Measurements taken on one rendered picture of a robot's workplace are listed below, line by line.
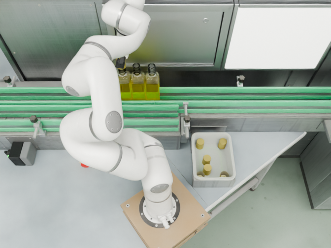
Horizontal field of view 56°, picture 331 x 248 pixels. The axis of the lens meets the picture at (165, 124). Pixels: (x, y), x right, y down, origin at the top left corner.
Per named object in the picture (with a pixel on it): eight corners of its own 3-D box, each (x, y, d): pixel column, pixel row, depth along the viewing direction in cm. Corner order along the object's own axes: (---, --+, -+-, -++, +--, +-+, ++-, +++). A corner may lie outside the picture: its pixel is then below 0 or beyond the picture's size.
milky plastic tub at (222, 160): (227, 141, 143) (230, 132, 136) (233, 187, 131) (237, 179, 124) (189, 141, 143) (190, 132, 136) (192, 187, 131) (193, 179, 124)
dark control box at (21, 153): (37, 150, 141) (30, 141, 134) (33, 166, 137) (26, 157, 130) (19, 150, 141) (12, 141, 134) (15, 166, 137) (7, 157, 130)
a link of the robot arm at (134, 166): (100, 179, 82) (93, 132, 91) (157, 196, 99) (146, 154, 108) (126, 161, 78) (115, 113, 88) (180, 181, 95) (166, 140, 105)
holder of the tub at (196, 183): (225, 132, 147) (228, 123, 140) (232, 187, 132) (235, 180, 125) (189, 132, 147) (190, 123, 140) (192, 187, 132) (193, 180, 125)
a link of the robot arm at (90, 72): (113, 89, 91) (151, 81, 82) (79, 149, 80) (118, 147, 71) (74, 47, 81) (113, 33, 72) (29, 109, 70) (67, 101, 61)
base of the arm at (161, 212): (185, 221, 114) (187, 204, 102) (155, 237, 111) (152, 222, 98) (166, 186, 122) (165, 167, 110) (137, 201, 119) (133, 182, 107)
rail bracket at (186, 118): (187, 112, 136) (189, 95, 126) (189, 146, 127) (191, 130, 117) (181, 112, 136) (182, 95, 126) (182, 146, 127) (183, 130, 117)
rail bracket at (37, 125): (49, 132, 132) (38, 114, 121) (46, 147, 128) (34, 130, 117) (40, 132, 132) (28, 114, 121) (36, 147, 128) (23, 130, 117)
